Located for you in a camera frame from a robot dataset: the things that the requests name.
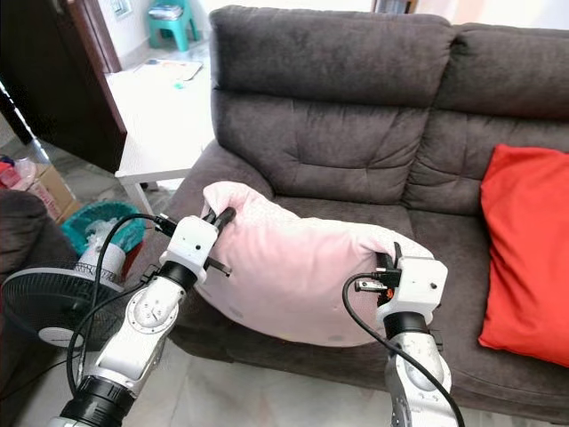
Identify pink cat face pillow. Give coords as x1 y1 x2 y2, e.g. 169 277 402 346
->
194 181 435 348

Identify dark grey fabric sofa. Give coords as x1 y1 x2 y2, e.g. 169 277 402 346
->
133 4 569 423

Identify red pillow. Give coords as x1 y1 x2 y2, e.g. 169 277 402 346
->
478 144 569 367

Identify black and grey floor fan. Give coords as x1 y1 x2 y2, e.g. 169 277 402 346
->
2 240 130 352

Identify teal waste basket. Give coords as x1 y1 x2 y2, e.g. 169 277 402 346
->
60 200 146 259

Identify brown cardboard box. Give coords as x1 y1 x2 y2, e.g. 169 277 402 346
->
31 165 81 223

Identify dark fabric armchair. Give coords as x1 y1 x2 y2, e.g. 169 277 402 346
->
0 189 74 427

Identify printed paper sheets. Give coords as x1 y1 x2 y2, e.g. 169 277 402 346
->
142 58 204 83

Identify red bag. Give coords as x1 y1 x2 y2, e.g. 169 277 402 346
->
0 160 26 189

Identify dark wooden door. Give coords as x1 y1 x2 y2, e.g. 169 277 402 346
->
0 0 128 174

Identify teal plastic stool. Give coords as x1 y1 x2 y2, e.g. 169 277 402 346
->
147 0 202 52

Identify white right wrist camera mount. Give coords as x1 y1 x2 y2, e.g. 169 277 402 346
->
378 255 448 314

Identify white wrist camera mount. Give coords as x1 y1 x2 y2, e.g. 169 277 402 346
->
378 255 448 314
162 213 221 284

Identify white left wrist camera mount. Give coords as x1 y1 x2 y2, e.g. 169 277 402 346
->
162 213 221 284

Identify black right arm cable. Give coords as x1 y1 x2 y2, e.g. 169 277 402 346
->
342 271 468 427

